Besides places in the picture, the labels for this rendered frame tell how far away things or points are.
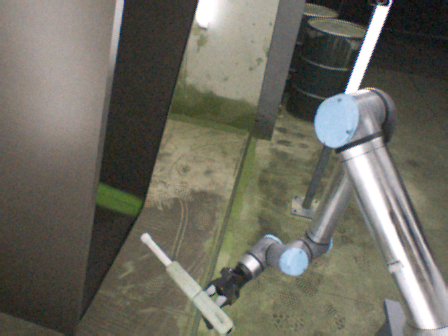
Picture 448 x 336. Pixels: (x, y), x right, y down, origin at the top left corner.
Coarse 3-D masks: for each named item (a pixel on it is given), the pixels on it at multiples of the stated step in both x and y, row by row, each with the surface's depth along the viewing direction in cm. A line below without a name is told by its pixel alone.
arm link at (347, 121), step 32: (352, 96) 78; (320, 128) 81; (352, 128) 74; (352, 160) 77; (384, 160) 75; (384, 192) 75; (384, 224) 75; (416, 224) 74; (384, 256) 77; (416, 256) 73; (416, 288) 73; (416, 320) 74
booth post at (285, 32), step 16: (288, 0) 235; (304, 0) 233; (288, 16) 241; (288, 32) 247; (272, 48) 256; (288, 48) 254; (272, 64) 263; (288, 64) 260; (272, 80) 270; (272, 96) 278; (272, 112) 286; (256, 128) 298; (272, 128) 295
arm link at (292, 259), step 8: (296, 240) 120; (272, 248) 119; (280, 248) 117; (288, 248) 115; (296, 248) 114; (304, 248) 117; (272, 256) 117; (280, 256) 114; (288, 256) 112; (296, 256) 112; (304, 256) 114; (272, 264) 118; (280, 264) 114; (288, 264) 111; (296, 264) 112; (304, 264) 114; (288, 272) 112; (296, 272) 112
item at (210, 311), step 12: (144, 240) 128; (156, 252) 124; (168, 264) 120; (180, 276) 115; (180, 288) 115; (192, 288) 112; (192, 300) 112; (204, 300) 109; (204, 312) 106; (216, 312) 104; (216, 324) 103; (228, 324) 103
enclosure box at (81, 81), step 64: (0, 0) 47; (64, 0) 45; (128, 0) 102; (192, 0) 98; (0, 64) 53; (64, 64) 51; (128, 64) 114; (0, 128) 61; (64, 128) 58; (128, 128) 129; (0, 192) 71; (64, 192) 67; (128, 192) 148; (0, 256) 85; (64, 256) 80; (64, 320) 99
